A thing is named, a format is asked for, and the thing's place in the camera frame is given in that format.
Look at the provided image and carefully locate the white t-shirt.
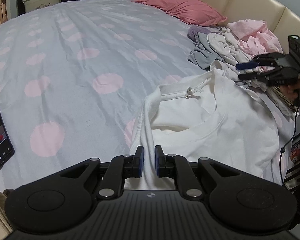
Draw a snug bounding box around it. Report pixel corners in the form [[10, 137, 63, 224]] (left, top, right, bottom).
[[124, 60, 283, 192]]

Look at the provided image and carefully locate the pink crinkled shirt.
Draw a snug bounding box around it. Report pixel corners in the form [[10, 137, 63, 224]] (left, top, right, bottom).
[[226, 19, 283, 89]]

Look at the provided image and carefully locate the bed with polka dot sheet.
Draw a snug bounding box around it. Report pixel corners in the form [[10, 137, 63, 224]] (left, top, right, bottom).
[[0, 0, 290, 198]]

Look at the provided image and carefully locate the beige padded headboard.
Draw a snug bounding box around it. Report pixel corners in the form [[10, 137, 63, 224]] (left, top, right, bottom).
[[160, 0, 300, 55]]

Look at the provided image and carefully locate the black cable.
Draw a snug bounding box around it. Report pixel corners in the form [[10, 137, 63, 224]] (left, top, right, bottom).
[[279, 87, 300, 186]]

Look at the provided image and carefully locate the person's right hand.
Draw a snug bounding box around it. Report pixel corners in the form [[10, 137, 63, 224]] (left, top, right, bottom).
[[285, 76, 300, 105]]

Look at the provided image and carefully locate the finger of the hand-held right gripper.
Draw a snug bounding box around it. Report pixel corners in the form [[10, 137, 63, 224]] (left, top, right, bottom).
[[236, 53, 285, 71], [238, 67, 283, 82]]

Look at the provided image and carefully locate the pink pillow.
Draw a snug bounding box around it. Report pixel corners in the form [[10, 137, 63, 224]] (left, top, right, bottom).
[[131, 0, 228, 27]]

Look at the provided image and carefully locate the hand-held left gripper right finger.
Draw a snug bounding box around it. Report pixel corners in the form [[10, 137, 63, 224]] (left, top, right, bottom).
[[154, 145, 242, 201]]

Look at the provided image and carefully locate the black smartphone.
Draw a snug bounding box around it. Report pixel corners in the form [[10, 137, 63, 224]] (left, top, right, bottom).
[[0, 102, 15, 175]]

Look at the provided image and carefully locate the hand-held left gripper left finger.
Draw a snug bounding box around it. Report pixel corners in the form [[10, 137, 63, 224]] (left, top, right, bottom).
[[56, 145, 144, 201]]

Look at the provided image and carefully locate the brown striped garment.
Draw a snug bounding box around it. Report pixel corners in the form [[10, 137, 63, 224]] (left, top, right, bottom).
[[266, 85, 297, 113]]

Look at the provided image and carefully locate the grey garment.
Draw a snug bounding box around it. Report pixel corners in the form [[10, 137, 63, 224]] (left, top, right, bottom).
[[187, 31, 227, 69]]

